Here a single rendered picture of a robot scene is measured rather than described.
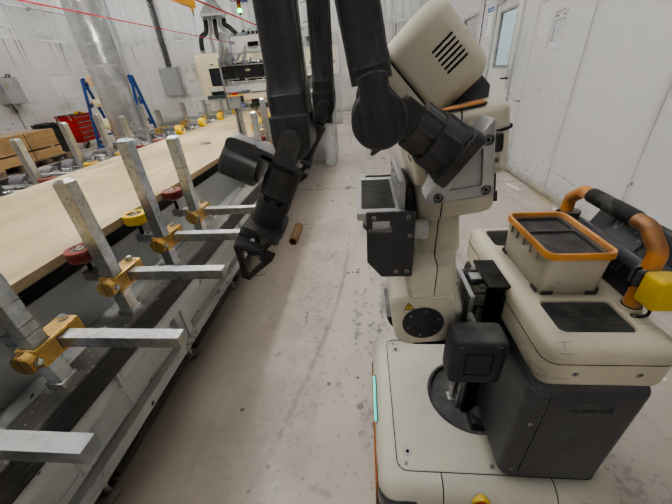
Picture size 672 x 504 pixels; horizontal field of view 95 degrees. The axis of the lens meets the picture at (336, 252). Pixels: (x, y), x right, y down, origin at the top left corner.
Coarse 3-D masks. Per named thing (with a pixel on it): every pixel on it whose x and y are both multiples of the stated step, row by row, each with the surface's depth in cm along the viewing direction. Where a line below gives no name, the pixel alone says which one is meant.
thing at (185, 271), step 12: (84, 276) 92; (96, 276) 92; (132, 276) 91; (144, 276) 91; (156, 276) 91; (168, 276) 90; (180, 276) 90; (192, 276) 90; (204, 276) 89; (216, 276) 89
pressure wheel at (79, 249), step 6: (72, 246) 90; (78, 246) 89; (84, 246) 91; (66, 252) 87; (72, 252) 87; (78, 252) 87; (84, 252) 87; (66, 258) 87; (72, 258) 86; (78, 258) 87; (84, 258) 88; (90, 258) 89; (72, 264) 88; (78, 264) 88; (90, 264) 92; (90, 270) 93
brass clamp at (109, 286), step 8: (120, 264) 93; (128, 264) 92; (136, 264) 94; (120, 272) 89; (104, 280) 86; (112, 280) 86; (120, 280) 88; (128, 280) 91; (104, 288) 85; (112, 288) 85; (120, 288) 88; (112, 296) 87
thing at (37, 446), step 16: (0, 432) 47; (16, 432) 47; (32, 432) 47; (48, 432) 47; (64, 432) 47; (80, 432) 47; (0, 448) 45; (16, 448) 45; (32, 448) 45; (48, 448) 45; (64, 448) 45; (80, 448) 44; (96, 448) 46
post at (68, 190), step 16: (64, 192) 74; (80, 192) 77; (80, 208) 77; (80, 224) 78; (96, 224) 81; (96, 240) 81; (96, 256) 83; (112, 256) 86; (112, 272) 86; (128, 288) 92; (128, 304) 92
